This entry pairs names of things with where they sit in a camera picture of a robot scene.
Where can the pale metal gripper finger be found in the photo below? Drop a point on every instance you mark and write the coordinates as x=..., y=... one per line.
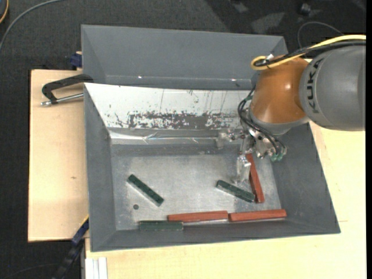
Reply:
x=242, y=167
x=225, y=138

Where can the red-brown flat block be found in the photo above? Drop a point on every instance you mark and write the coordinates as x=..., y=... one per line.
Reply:
x=257, y=185
x=257, y=215
x=197, y=216

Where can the dark green flat block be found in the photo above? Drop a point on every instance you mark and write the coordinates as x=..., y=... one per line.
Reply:
x=235, y=191
x=161, y=225
x=145, y=190

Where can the grey metal bin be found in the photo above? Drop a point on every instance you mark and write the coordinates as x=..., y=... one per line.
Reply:
x=180, y=173

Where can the pale wood flat board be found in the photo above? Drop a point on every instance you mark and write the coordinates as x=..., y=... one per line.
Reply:
x=55, y=155

